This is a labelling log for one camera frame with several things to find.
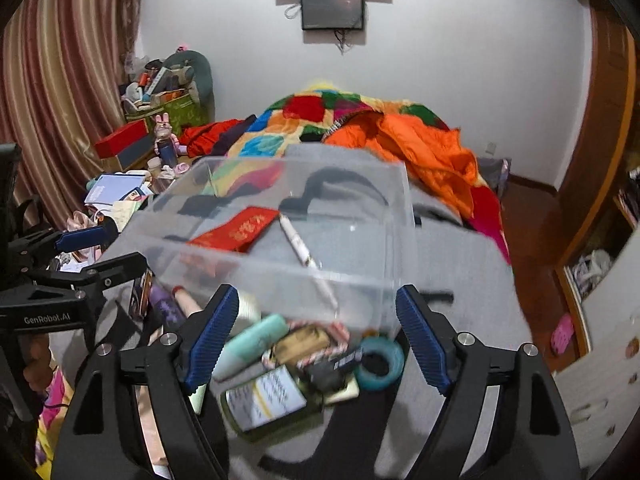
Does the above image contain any teal tape roll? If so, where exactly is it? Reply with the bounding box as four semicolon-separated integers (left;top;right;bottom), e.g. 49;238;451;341
355;337;405;392

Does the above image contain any pink bunny toy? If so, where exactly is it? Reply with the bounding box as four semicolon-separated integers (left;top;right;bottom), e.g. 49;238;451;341
154;113;186;168

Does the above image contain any white pen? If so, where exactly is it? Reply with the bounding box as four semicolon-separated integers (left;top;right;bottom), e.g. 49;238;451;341
279;214;340;315

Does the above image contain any beige foundation tube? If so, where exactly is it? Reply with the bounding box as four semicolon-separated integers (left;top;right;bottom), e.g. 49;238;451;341
137;386;172;479

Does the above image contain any blue notebook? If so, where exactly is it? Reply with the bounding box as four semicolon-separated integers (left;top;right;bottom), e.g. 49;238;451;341
85;174;145;205

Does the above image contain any red long box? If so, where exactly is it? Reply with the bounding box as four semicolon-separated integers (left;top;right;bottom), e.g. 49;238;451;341
94;119;151;159

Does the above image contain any left hand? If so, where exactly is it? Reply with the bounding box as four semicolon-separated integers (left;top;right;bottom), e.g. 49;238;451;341
24;334;53;392

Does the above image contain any beige stick red cap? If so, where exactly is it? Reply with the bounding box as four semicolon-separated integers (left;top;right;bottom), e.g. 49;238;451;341
172;286;202;318

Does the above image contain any white cabinet door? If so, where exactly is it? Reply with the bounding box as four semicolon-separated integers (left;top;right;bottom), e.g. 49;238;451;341
555;233;639;477

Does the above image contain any purple black spray bottle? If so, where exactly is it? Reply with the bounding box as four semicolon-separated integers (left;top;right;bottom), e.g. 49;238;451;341
150;284;186;332

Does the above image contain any light green tube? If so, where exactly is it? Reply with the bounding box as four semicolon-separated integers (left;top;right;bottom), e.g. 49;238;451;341
189;384;208;415

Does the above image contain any clear plastic storage box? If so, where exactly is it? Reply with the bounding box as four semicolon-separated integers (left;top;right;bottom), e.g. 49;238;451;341
110;157;414;334

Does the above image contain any red clothing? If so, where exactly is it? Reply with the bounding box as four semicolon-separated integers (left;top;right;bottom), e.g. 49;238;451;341
178;119;241;158

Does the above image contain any colourful patchwork quilt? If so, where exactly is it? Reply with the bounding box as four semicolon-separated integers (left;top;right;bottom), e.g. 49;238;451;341
206;88;511;261

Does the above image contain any green cardboard box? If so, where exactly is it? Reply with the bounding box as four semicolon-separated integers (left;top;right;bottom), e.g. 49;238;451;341
125;94;209;136

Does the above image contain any pink slipper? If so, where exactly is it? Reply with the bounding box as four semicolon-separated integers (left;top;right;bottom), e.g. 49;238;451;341
550;313;575;356

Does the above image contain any striped red gold curtain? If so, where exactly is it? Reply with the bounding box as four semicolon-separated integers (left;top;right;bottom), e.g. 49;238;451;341
1;0;141;228

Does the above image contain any braided pink white hairband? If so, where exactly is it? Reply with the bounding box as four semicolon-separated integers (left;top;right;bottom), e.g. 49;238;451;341
260;321;350;370

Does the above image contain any grey green neck pillow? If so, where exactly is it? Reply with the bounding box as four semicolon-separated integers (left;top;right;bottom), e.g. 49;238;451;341
163;50;213;105

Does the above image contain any mint green bottle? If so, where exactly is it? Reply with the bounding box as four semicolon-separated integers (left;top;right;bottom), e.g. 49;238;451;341
212;314;290;382

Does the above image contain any red tea packet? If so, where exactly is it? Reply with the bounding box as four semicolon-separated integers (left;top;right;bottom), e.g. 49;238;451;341
189;206;279;254

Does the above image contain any green glass spray bottle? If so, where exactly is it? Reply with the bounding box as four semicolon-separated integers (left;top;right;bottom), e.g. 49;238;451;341
220;348;363;442

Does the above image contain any small black monitor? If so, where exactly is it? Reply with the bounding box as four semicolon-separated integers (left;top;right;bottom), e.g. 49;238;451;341
300;0;364;30

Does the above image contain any wooden shelf unit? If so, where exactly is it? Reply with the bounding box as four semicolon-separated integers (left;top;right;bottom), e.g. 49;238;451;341
554;3;638;359

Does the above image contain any orange down jacket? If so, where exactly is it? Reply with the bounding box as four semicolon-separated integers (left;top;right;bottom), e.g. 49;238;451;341
324;112;478;220

